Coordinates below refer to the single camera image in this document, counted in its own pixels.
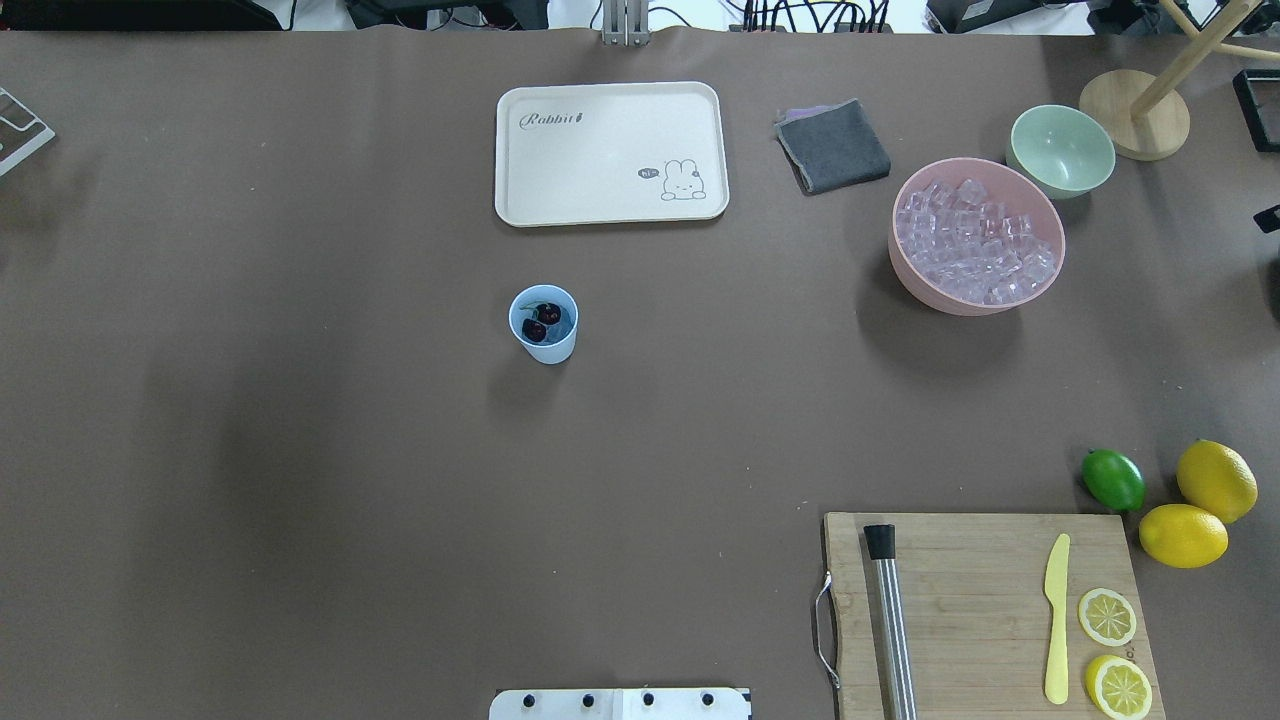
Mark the dark red cherry pair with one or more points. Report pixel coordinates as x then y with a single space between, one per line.
544 323

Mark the light blue cup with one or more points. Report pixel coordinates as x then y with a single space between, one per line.
548 354

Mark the pile of clear ice cubes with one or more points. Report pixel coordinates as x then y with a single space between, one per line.
967 241

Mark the wooden cup tree stand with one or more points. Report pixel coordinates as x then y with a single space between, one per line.
1145 117

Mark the cream rabbit tray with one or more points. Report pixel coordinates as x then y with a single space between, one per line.
605 154

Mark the grey folded cloth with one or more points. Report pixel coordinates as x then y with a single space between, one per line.
832 146

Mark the steel muddler black tip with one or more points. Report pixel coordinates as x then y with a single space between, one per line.
881 544

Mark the pink bowl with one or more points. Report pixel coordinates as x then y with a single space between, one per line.
1022 194

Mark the bamboo cutting board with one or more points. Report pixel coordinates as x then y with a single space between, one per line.
977 621

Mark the mint green bowl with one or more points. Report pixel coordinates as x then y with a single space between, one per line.
1062 150

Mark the green lime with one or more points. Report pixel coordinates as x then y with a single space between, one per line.
1114 480

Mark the yellow plastic knife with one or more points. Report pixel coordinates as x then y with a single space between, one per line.
1055 589

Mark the lemon slice lower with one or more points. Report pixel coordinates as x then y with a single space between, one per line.
1107 617

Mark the yellow lemon near board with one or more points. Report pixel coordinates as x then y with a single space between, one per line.
1183 536

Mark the lemon half slice upper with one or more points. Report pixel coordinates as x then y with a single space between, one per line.
1119 688

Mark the yellow lemon outer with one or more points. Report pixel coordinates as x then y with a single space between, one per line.
1217 479

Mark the wine glass rack tray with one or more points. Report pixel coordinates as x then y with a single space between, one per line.
1257 91

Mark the aluminium frame post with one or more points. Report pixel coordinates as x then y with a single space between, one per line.
625 23

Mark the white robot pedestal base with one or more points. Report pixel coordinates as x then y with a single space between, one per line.
623 703

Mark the wire cup rack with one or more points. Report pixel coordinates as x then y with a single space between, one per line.
22 132

